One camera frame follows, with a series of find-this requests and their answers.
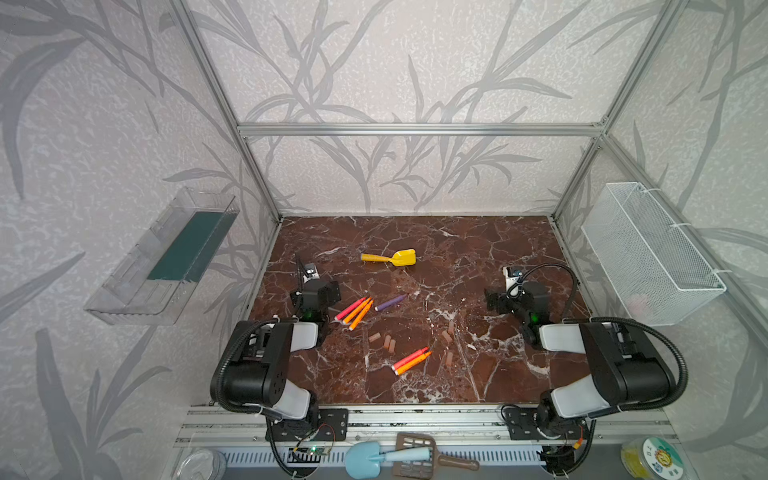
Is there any yellow toy shovel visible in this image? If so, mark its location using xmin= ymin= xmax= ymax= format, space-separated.
xmin=361 ymin=249 xmax=417 ymax=267

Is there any aluminium front rail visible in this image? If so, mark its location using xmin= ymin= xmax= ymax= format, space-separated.
xmin=172 ymin=404 xmax=679 ymax=448

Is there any brown toy spatula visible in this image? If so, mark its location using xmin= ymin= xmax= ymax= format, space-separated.
xmin=392 ymin=432 xmax=480 ymax=479

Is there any pink highlighter pen upper group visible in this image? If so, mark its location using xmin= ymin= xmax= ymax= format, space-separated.
xmin=334 ymin=297 xmax=367 ymax=321

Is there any purple highlighter pen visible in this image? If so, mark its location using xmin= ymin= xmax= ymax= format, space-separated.
xmin=374 ymin=294 xmax=408 ymax=312

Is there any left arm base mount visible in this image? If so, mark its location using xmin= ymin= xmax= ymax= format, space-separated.
xmin=266 ymin=408 xmax=349 ymax=442

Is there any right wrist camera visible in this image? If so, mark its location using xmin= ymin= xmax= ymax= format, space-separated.
xmin=502 ymin=266 xmax=525 ymax=290

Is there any orange highlighter pen upper group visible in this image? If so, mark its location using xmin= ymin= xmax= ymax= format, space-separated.
xmin=343 ymin=298 xmax=372 ymax=324

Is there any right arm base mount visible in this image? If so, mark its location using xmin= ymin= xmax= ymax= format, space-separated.
xmin=500 ymin=404 xmax=591 ymax=443

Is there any yellow green tape roll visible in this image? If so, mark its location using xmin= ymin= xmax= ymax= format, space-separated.
xmin=620 ymin=437 xmax=687 ymax=480

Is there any clear plastic wall bin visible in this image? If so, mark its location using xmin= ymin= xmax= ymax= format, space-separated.
xmin=85 ymin=187 xmax=240 ymax=326

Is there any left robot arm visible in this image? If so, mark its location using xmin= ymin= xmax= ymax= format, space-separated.
xmin=210 ymin=279 xmax=341 ymax=429

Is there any light blue toy shovel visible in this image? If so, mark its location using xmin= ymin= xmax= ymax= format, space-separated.
xmin=344 ymin=441 xmax=431 ymax=479

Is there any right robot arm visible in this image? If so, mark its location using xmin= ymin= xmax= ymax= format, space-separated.
xmin=484 ymin=280 xmax=689 ymax=430

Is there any white wire mesh basket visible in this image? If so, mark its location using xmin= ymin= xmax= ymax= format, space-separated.
xmin=582 ymin=182 xmax=727 ymax=327

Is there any clear round lid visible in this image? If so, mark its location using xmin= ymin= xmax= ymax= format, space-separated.
xmin=172 ymin=448 xmax=227 ymax=480

